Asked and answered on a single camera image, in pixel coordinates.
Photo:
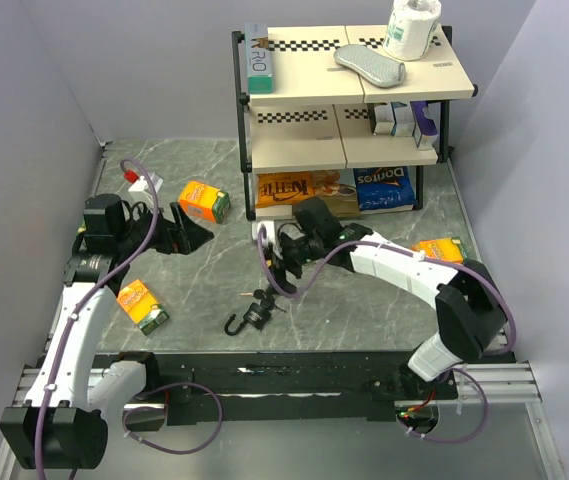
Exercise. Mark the kettle chips bag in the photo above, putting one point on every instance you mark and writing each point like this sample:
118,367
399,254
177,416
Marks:
276,193

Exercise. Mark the white toilet paper roll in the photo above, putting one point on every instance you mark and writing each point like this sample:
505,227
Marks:
410,28

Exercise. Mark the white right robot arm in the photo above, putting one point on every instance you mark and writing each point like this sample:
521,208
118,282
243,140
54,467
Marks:
470,310

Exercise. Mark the blue doritos bag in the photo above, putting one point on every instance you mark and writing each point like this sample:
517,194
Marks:
383,188

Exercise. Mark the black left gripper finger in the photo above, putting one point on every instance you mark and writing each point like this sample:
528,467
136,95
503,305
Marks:
192,236
179,226

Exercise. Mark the grey sponge pouch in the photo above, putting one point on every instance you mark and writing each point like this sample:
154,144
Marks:
378,70

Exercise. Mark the teal rio box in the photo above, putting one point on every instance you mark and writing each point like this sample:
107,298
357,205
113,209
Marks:
259,64

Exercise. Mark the orange green snack box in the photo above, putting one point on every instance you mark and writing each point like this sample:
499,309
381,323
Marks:
205,202

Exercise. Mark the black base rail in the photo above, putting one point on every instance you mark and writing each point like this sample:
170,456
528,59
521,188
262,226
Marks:
260,386

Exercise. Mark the black padlock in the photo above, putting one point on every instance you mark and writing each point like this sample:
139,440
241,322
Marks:
257,316

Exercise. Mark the orange box by right arm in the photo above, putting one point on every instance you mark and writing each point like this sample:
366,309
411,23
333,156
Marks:
449,249

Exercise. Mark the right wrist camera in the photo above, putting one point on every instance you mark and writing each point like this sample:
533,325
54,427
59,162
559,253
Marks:
267,231

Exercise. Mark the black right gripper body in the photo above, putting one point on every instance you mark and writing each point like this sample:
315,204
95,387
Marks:
297,252

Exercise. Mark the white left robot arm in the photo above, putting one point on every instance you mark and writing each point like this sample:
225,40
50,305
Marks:
63,422

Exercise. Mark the orange snack box front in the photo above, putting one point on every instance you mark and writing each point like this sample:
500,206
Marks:
142,307

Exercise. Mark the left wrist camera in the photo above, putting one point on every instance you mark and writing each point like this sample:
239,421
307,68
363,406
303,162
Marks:
139,189

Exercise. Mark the beige two-tier shelf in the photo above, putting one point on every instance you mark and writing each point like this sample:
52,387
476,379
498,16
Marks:
317,119

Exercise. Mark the purple white carton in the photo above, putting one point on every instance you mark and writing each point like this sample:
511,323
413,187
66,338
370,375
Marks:
425,131

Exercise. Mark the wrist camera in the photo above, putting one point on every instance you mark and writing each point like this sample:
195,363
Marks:
267,231
139,189

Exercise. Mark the white blue carton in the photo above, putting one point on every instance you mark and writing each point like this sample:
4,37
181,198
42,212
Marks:
404,121

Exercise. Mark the white small carton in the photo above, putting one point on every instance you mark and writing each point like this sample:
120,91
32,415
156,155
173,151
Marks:
383,120

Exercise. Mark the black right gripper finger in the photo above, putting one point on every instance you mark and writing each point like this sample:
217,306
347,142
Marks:
287,278
278,272

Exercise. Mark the black key bunch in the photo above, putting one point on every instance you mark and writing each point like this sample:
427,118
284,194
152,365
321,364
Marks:
265,299

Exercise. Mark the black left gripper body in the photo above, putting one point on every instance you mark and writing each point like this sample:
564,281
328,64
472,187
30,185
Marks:
163,239

